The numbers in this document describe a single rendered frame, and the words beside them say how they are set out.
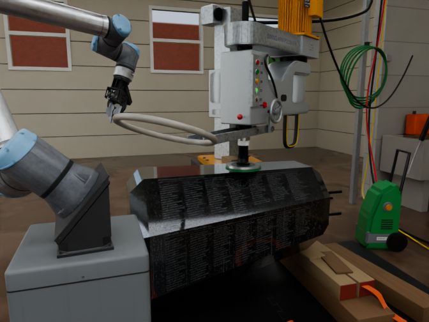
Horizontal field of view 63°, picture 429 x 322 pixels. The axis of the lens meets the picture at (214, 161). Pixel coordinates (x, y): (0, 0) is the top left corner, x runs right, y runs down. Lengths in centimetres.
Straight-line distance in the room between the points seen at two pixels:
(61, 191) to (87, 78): 712
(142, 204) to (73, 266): 91
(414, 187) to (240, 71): 324
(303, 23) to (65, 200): 205
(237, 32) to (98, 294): 149
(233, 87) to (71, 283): 138
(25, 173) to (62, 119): 711
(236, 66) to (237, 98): 18
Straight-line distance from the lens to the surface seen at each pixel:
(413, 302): 254
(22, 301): 119
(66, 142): 831
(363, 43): 465
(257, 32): 209
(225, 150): 307
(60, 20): 153
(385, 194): 335
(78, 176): 119
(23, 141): 118
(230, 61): 210
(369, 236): 341
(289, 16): 270
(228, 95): 209
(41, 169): 117
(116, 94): 168
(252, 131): 213
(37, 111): 832
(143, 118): 142
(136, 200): 202
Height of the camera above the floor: 132
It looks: 10 degrees down
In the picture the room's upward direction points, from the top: straight up
